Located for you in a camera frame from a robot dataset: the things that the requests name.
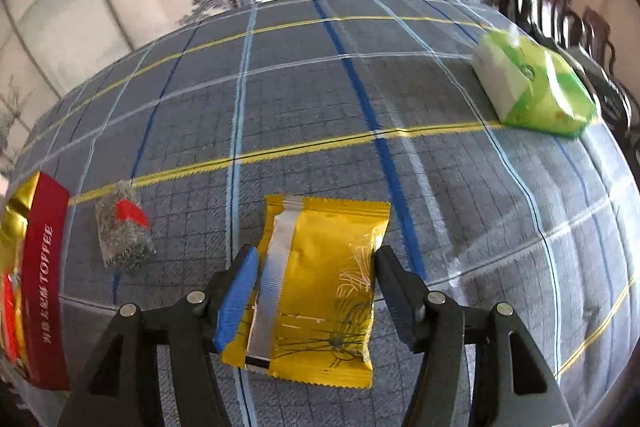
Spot grey blue plaid tablecloth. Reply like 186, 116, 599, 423
13, 0, 639, 425

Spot gold toffee tin, red sides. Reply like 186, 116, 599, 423
1, 171, 70, 391

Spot dark wooden chair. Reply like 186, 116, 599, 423
494, 0, 639, 176

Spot yellow Wanjiyuan snack packet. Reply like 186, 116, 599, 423
221, 194, 390, 389

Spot green white tissue pack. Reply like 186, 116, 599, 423
472, 29, 600, 138

